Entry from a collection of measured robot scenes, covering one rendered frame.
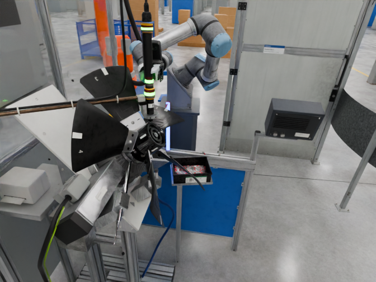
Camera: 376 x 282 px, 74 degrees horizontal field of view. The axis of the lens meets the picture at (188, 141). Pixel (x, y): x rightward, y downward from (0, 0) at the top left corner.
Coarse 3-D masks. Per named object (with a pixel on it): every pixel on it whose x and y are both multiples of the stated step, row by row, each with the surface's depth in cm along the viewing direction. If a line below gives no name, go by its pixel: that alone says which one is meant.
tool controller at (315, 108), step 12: (276, 108) 130; (288, 108) 130; (300, 108) 130; (312, 108) 130; (276, 120) 133; (288, 120) 132; (300, 120) 131; (312, 120) 129; (276, 132) 138; (288, 132) 137; (300, 132) 136; (312, 132) 135
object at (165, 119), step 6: (162, 108) 133; (162, 114) 127; (168, 114) 130; (174, 114) 133; (144, 120) 120; (156, 120) 120; (162, 120) 122; (168, 120) 124; (174, 120) 126; (180, 120) 130; (162, 126) 117; (168, 126) 118
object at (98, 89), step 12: (96, 72) 102; (108, 72) 104; (120, 72) 107; (84, 84) 99; (96, 84) 101; (108, 84) 103; (120, 84) 105; (132, 84) 108; (96, 96) 100; (120, 96) 104; (108, 108) 102; (120, 108) 103; (132, 108) 105; (120, 120) 103
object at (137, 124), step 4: (136, 112) 105; (132, 116) 105; (136, 116) 105; (140, 116) 105; (124, 120) 104; (128, 120) 104; (132, 120) 105; (136, 120) 105; (140, 120) 105; (124, 124) 104; (128, 124) 104; (132, 124) 104; (136, 124) 105; (140, 124) 105; (132, 128) 104; (136, 128) 105
